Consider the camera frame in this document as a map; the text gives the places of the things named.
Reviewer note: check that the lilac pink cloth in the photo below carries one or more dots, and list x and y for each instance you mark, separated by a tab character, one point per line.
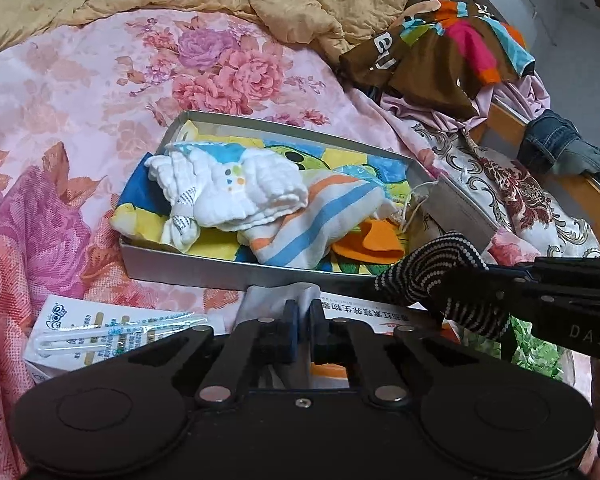
510	100

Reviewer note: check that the white carton with red print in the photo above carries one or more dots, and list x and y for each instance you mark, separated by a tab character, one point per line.
360	310

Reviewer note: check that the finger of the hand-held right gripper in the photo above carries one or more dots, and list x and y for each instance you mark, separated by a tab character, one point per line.
510	305
555	275

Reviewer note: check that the navy striped sock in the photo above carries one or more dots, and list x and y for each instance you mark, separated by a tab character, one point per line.
430	265

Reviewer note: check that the orange ribbed sock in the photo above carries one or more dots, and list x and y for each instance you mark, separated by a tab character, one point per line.
370	245

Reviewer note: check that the green floral cloth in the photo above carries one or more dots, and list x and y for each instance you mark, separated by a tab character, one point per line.
535	347

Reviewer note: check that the wooden bed frame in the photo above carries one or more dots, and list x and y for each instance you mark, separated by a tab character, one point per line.
580	195

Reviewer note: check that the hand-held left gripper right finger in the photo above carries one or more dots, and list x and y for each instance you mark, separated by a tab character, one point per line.
316	340

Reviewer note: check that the pink floral bedsheet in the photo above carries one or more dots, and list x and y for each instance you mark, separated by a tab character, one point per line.
80	135

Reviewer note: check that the white knitted baby garment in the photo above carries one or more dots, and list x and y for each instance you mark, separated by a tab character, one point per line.
240	185

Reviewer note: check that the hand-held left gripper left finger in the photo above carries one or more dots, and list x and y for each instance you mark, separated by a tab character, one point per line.
291	330

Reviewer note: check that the grey shallow box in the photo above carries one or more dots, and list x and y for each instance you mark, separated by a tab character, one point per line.
205	272

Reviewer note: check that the brown multicolour garment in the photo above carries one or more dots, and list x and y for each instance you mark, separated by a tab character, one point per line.
430	60

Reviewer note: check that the grey face mask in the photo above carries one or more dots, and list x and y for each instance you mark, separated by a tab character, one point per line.
280	300

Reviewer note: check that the blue denim jeans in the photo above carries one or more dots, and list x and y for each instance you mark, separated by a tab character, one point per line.
555	145

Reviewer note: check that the white printed packet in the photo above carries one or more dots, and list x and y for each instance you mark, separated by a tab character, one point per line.
70	320

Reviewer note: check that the cartoon print cloth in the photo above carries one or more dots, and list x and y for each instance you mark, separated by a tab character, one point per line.
375	167

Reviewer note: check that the taupe guitar print cloth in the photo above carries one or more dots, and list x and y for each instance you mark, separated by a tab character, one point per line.
455	210

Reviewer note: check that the yellow striped cloth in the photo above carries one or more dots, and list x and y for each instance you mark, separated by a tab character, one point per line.
310	215

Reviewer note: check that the damask patterned sheet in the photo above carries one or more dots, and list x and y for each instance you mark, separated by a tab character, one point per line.
510	180

